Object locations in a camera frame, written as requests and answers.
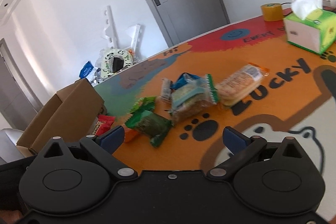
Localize red snack packet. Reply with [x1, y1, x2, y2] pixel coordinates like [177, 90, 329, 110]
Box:
[92, 114, 115, 136]

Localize green snack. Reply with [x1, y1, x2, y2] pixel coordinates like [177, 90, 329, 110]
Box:
[125, 96, 173, 148]

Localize seaweed cracker pack blue band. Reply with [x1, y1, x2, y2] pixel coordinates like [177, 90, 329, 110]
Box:
[169, 74, 219, 126]

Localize small orange candy packet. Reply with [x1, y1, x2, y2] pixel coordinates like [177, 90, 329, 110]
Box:
[123, 126, 140, 143]

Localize brown cardboard box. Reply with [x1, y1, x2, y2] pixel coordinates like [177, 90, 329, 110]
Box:
[17, 79, 106, 154]

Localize colourful cat table mat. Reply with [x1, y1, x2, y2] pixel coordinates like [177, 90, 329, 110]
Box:
[93, 7, 336, 177]

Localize orange biscuit pack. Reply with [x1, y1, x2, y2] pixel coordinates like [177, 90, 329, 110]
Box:
[215, 63, 269, 107]

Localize blue plastic bag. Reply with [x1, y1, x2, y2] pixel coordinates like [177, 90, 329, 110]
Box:
[79, 61, 94, 79]

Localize small clear cookie packet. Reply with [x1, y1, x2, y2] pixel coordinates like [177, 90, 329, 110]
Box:
[159, 78, 173, 103]

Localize blue small snack packet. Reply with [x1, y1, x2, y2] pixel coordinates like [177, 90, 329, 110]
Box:
[170, 73, 200, 90]

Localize grey side door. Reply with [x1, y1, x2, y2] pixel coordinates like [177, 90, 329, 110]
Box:
[1, 39, 43, 131]

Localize white plastic shelf part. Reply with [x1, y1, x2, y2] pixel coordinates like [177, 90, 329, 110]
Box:
[102, 5, 119, 48]

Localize white slanted plastic board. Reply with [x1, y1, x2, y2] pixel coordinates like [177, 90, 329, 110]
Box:
[126, 24, 143, 63]

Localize green tissue box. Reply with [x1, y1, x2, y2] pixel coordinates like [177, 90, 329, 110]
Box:
[284, 0, 335, 55]

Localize yellow tape roll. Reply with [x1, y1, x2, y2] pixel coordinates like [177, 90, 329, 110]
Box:
[260, 3, 284, 22]

